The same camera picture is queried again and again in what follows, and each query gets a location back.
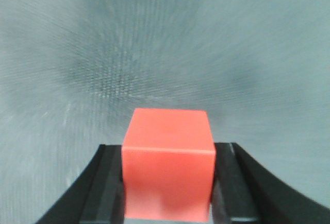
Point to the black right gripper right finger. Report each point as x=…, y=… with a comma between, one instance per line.
x=246, y=192

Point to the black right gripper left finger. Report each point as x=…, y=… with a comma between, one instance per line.
x=96, y=196

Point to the red magnetic cube block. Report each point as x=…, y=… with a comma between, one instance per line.
x=168, y=162

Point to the dark grey woven mat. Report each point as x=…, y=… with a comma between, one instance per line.
x=73, y=71

